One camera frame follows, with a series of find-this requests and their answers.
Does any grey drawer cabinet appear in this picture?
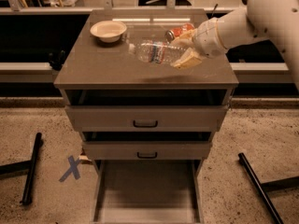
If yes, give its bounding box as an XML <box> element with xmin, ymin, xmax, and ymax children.
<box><xmin>54</xmin><ymin>8</ymin><xmax>240</xmax><ymax>161</ymax></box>

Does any black left floor stand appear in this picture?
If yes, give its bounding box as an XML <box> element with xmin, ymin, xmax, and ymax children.
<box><xmin>0</xmin><ymin>133</ymin><xmax>43</xmax><ymax>205</ymax></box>

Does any black floor stand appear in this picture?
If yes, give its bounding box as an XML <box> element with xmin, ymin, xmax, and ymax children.
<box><xmin>238</xmin><ymin>153</ymin><xmax>299</xmax><ymax>224</ymax></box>
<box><xmin>0</xmin><ymin>133</ymin><xmax>43</xmax><ymax>205</ymax></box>

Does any white paper bowl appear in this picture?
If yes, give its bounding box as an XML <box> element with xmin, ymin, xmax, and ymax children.
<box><xmin>90</xmin><ymin>21</ymin><xmax>127</xmax><ymax>43</ymax></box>

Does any grey top drawer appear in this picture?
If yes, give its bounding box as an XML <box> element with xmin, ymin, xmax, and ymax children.
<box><xmin>66</xmin><ymin>90</ymin><xmax>227</xmax><ymax>132</ymax></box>

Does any black right floor stand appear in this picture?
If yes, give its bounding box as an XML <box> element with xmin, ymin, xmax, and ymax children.
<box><xmin>238</xmin><ymin>153</ymin><xmax>299</xmax><ymax>224</ymax></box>

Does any black clamp on rail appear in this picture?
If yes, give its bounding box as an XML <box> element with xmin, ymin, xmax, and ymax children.
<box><xmin>49</xmin><ymin>50</ymin><xmax>66</xmax><ymax>71</ymax></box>

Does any grey middle drawer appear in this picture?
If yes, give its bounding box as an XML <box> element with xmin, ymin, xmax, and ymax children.
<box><xmin>82</xmin><ymin>132</ymin><xmax>212</xmax><ymax>160</ymax></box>

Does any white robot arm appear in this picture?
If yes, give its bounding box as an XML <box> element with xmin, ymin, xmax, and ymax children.
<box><xmin>171</xmin><ymin>0</ymin><xmax>299</xmax><ymax>89</ymax></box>

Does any clear plastic water bottle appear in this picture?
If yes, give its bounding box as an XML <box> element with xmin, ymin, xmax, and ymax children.
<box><xmin>128</xmin><ymin>40</ymin><xmax>186</xmax><ymax>64</ymax></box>

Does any grey bottom drawer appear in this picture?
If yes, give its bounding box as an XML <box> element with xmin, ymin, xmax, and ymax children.
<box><xmin>90</xmin><ymin>160</ymin><xmax>204</xmax><ymax>224</ymax></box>

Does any blue tape cross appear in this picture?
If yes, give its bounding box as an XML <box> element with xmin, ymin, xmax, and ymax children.
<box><xmin>59</xmin><ymin>156</ymin><xmax>80</xmax><ymax>182</ymax></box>

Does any grey drawer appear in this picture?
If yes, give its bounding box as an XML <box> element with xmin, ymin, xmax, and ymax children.
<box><xmin>90</xmin><ymin>160</ymin><xmax>204</xmax><ymax>224</ymax></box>
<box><xmin>66</xmin><ymin>90</ymin><xmax>227</xmax><ymax>132</ymax></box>
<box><xmin>82</xmin><ymin>132</ymin><xmax>212</xmax><ymax>160</ymax></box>

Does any orange soda can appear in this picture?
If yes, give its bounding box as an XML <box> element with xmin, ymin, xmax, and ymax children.
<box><xmin>164</xmin><ymin>23</ymin><xmax>194</xmax><ymax>42</ymax></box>

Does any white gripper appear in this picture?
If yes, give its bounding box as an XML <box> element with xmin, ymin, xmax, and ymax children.
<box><xmin>170</xmin><ymin>18</ymin><xmax>227</xmax><ymax>69</ymax></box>

